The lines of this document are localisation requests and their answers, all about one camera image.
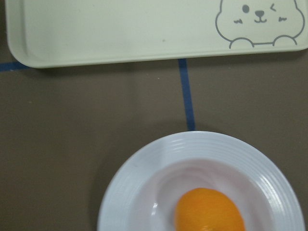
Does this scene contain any orange fruit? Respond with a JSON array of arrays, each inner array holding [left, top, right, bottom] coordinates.
[[174, 188, 245, 231]]

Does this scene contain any cream bear tray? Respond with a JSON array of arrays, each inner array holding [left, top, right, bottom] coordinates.
[[4, 0, 308, 68]]

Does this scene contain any white round plate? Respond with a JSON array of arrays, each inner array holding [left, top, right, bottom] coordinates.
[[97, 131, 305, 231]]

